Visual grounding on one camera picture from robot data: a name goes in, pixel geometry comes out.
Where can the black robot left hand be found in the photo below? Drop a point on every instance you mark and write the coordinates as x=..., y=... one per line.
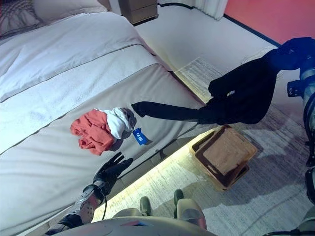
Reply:
x=108, y=172

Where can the blue hang tag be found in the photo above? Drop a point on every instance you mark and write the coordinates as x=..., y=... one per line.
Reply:
x=140, y=136

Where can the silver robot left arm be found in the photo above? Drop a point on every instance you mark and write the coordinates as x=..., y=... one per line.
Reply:
x=88, y=209

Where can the grey robot torso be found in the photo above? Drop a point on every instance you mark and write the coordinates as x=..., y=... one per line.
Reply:
x=135, y=227

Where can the line patterned cushion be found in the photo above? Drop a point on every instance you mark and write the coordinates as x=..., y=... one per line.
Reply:
x=14, y=17

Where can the white curtain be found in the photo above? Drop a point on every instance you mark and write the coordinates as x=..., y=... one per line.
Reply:
x=211, y=7

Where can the orange garment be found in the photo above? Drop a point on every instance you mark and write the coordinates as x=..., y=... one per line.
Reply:
x=93, y=132

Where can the black garment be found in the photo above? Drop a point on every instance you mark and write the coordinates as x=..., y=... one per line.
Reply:
x=241, y=98

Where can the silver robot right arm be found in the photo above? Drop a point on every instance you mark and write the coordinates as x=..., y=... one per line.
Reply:
x=308, y=98

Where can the brown nightstand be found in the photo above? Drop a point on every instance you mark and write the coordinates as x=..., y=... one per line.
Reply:
x=140, y=11

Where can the brown wicker basket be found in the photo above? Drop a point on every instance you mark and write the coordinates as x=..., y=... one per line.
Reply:
x=226, y=152

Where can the grey streaked rug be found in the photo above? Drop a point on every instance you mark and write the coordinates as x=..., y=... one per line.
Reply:
x=246, y=209

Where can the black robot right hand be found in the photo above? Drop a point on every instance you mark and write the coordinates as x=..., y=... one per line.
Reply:
x=297, y=52

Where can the plain beige pillow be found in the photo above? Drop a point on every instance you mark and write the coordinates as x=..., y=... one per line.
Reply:
x=66, y=9

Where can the white textured blanket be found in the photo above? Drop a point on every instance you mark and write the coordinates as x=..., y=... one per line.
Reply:
x=61, y=96

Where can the white garment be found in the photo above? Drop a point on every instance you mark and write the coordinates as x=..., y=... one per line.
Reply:
x=118, y=123

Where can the silver robot right leg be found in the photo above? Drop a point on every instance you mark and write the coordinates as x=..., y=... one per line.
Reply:
x=189, y=211

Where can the white duvet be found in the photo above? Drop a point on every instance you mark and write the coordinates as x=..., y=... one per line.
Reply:
x=61, y=49

